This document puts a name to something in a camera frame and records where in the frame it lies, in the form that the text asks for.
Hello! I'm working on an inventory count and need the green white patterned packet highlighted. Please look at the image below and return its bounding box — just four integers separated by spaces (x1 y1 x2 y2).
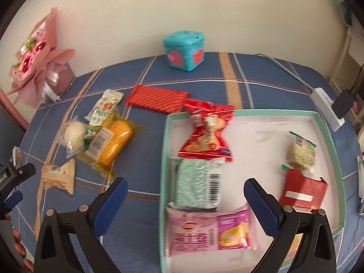
169 156 225 212

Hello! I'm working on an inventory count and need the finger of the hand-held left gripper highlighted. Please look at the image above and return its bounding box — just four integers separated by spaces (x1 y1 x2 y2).
8 163 36 185
3 190 24 209

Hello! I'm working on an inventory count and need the beige striped cake packet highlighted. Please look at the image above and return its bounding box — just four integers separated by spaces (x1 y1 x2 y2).
40 158 76 195

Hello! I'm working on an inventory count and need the white tray with green rim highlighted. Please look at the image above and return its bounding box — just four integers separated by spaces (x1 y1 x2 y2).
159 109 347 273

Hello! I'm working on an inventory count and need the white shelf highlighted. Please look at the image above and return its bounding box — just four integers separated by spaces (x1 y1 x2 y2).
330 25 364 97

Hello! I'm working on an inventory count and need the black charger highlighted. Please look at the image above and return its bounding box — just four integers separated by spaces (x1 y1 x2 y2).
333 89 357 118

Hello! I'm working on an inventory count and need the red printed candy packet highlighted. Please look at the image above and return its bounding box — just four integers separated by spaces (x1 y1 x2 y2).
177 98 236 162

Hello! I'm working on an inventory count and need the person's left hand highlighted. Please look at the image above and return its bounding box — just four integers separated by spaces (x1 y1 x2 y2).
7 215 35 272

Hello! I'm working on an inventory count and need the dark red foil packet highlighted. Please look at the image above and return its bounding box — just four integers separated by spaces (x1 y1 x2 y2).
279 168 328 212

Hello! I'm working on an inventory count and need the white phone stand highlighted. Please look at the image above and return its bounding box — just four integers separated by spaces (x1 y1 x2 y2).
357 156 364 217

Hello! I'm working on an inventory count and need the white power strip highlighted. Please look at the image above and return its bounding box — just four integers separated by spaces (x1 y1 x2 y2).
311 88 346 132

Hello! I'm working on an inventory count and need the white beige snack packet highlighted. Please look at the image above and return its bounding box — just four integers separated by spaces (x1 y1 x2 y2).
85 89 124 127

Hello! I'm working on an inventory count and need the pink flower bouquet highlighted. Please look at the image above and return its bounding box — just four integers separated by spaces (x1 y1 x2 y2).
6 7 76 109

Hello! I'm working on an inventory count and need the teal round ornament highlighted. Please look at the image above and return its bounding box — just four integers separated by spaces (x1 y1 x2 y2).
340 1 353 27

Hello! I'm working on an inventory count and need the white power cable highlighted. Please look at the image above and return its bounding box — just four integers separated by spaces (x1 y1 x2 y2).
254 53 315 94

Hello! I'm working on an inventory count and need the clear packet with orange cake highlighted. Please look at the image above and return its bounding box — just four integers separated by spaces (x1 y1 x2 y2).
77 116 144 174

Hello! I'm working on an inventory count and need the clear packet with white bun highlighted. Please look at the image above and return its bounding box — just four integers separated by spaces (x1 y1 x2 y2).
55 116 88 158

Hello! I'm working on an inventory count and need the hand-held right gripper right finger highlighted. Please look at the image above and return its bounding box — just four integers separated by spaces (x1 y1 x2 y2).
244 178 337 273

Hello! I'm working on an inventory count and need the blue plaid tablecloth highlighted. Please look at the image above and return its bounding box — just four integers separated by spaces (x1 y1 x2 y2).
11 52 364 273

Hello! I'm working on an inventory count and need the red patterned wafer packet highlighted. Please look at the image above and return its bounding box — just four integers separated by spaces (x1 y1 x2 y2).
124 85 190 114

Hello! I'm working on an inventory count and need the clear rice cracker packet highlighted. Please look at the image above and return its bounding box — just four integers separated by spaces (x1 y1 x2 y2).
281 131 317 177

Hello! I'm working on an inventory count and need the pink swiss roll packet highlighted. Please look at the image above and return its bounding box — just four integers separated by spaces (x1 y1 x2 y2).
165 205 258 258

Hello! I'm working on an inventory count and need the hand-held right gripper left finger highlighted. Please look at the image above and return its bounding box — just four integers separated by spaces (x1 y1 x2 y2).
34 177 128 273

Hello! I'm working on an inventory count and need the dark grey panel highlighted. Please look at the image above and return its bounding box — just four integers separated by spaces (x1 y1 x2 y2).
0 111 26 148

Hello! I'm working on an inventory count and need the glass jar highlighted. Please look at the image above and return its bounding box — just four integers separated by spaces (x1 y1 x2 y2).
45 63 76 96

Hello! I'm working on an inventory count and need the teal tin box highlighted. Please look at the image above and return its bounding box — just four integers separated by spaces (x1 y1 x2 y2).
162 31 206 71

